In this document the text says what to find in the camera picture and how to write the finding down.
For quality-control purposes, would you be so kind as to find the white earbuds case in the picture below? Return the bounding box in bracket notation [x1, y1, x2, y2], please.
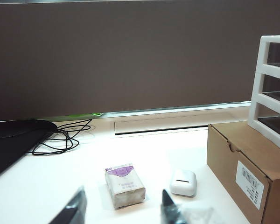
[169, 169, 197, 196]

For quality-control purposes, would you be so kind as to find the white drawer organizer frame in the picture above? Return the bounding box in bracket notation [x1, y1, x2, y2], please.
[248, 35, 280, 143]

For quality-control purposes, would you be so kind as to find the white table cable slot cover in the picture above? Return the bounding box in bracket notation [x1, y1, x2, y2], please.
[113, 113, 236, 136]

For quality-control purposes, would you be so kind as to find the purple white tissue pack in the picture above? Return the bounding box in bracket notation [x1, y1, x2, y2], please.
[104, 163, 147, 210]

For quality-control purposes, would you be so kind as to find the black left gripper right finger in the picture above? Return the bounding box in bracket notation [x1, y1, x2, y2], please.
[160, 188, 190, 224]

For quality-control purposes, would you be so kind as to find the thin black coiled cable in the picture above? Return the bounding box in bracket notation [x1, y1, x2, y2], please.
[32, 118, 94, 156]

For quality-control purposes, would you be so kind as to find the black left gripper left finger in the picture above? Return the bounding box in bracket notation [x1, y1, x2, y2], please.
[49, 186, 87, 224]

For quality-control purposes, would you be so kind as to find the brown cardboard box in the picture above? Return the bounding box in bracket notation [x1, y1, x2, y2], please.
[206, 120, 280, 224]

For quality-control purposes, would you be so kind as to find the small green object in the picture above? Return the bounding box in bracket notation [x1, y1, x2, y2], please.
[69, 112, 102, 118]

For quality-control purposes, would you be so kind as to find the grey desk partition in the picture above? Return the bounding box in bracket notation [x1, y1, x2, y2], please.
[0, 2, 280, 119]

